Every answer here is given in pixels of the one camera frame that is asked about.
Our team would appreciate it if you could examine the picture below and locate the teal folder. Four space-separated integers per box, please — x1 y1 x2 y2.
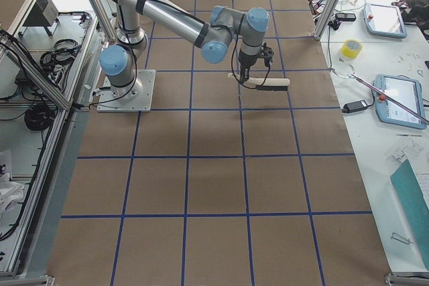
390 159 428 269

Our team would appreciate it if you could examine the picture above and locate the upper blue teach pendant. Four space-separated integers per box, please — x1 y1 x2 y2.
363 3 408 39

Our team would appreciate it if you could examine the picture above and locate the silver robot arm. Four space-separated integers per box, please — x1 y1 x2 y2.
112 0 281 90

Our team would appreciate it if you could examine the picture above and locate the lower blue teach pendant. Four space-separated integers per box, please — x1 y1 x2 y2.
373 74 427 130

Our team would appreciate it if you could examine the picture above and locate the blue teach pendant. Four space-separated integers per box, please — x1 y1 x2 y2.
363 3 408 39
373 74 427 130

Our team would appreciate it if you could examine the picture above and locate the yellow tape roll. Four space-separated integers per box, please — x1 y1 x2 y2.
340 39 363 60

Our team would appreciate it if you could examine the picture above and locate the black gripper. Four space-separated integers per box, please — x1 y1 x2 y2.
239 43 274 82

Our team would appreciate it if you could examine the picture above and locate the coiled black cable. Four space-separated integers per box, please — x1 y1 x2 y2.
24 102 56 132

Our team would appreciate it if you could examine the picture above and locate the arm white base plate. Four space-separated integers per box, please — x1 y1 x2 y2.
97 70 156 113

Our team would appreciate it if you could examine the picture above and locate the beige hand brush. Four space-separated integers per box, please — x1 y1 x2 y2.
227 73 290 91

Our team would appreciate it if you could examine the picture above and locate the grey metal box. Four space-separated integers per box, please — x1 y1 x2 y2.
18 0 59 36

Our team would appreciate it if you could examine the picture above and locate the black power adapter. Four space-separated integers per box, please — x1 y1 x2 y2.
341 100 372 114

